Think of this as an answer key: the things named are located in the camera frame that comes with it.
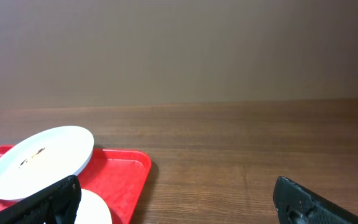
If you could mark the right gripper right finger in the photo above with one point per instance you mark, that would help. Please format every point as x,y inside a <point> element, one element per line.
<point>296,204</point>

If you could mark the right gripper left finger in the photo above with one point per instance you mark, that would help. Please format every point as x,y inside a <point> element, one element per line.
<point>57,203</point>

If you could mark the white plate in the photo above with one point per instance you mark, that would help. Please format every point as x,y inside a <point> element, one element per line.
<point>43,159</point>
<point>92,209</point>

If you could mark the red plastic serving tray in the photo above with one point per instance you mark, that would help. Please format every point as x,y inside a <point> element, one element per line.
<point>117,176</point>

